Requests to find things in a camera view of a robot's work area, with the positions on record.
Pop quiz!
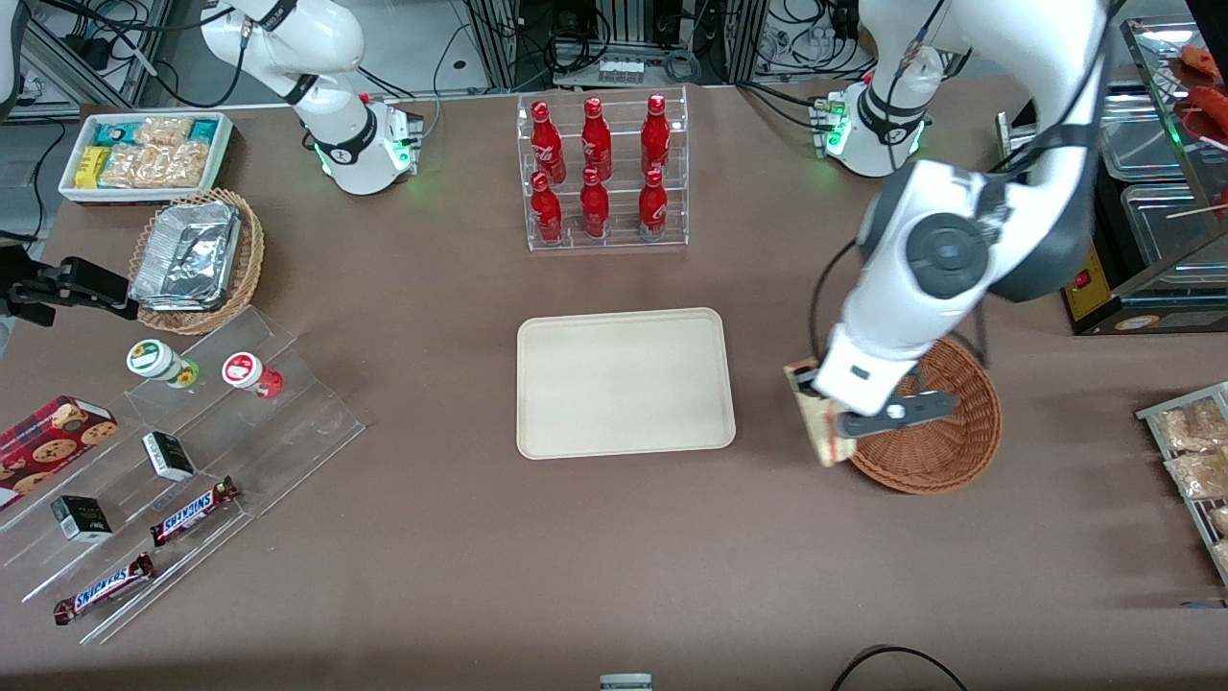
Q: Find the triangle sandwich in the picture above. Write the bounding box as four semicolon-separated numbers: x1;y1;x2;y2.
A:
784;359;858;468

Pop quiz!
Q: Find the round brown wicker basket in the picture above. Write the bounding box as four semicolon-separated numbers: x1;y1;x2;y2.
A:
848;336;1004;496

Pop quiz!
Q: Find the wicker basket holding foil trays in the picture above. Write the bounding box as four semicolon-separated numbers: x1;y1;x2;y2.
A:
128;187;266;336

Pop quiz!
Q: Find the beige plastic tray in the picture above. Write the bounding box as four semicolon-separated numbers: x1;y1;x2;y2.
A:
516;307;737;461

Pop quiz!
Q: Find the green lid cup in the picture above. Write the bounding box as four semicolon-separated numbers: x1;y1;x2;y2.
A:
127;339;201;389

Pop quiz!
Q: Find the stack of foil trays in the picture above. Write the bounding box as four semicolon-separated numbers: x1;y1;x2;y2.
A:
131;202;242;312

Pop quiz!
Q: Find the clear cracker bag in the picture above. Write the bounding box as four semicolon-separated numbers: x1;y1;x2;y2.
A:
100;143;209;189
134;117;194;148

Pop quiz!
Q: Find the red tartan cookie box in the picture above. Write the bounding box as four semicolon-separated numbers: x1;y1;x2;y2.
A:
0;394;120;510

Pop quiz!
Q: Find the red lid cup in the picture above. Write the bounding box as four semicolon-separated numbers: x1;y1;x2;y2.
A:
222;352;284;399

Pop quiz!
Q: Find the small black box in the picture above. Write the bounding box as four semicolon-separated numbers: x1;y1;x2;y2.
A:
50;495;113;543
142;432;197;483

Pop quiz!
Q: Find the white plastic snack bin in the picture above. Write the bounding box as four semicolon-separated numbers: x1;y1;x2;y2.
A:
58;112;236;205

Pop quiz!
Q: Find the red cola bottle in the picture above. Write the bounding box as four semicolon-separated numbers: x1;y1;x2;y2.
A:
531;101;567;184
531;171;564;245
581;96;613;181
579;167;611;239
641;93;672;177
638;167;669;241

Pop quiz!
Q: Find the clear acrylic bottle rack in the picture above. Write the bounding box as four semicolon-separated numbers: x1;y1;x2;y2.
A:
517;85;690;252

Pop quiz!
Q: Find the Snickers bar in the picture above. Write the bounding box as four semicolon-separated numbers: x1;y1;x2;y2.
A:
53;553;155;626
150;477;241;548

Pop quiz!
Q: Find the clear acrylic stepped stand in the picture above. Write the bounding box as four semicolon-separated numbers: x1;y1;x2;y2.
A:
0;305;366;646

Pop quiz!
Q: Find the black food warmer case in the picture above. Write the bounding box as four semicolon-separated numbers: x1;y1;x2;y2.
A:
996;14;1228;337

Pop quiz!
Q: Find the black cable loop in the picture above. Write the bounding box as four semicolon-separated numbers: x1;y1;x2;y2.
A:
830;646;970;691

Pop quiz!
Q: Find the grey wire rack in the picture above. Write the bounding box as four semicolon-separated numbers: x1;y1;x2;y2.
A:
1137;382;1228;588

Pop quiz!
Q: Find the aluminium frame post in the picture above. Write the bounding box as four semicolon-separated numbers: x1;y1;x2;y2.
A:
724;0;768;84
465;0;520;93

